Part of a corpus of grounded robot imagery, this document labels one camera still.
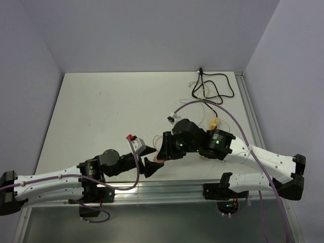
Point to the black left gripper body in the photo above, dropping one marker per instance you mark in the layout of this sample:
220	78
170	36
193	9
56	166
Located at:
127	162

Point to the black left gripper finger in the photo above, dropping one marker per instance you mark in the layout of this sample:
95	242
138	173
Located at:
150	167
147	150

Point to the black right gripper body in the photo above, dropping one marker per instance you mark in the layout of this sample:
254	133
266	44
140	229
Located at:
179	147

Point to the yellow charger plug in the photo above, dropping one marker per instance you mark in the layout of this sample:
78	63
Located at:
214	123

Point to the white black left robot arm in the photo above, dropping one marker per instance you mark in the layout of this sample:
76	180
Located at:
75	183

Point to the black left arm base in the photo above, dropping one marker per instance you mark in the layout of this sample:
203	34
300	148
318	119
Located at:
91	207

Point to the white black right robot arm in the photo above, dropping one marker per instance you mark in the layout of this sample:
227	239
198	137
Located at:
284	174

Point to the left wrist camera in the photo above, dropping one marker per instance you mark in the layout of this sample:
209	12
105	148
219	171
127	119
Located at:
136	144

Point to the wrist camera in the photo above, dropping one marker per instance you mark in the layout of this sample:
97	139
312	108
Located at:
136	144
174	118

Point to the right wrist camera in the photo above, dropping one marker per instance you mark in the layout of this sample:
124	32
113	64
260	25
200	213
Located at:
174	118

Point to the aluminium front rail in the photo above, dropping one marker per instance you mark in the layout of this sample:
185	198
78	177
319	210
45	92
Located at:
160	192

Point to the aluminium rail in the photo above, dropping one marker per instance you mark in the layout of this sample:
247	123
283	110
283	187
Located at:
160	192
294	227

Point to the aluminium right side rail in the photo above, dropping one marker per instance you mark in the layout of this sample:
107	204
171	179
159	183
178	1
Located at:
294	227

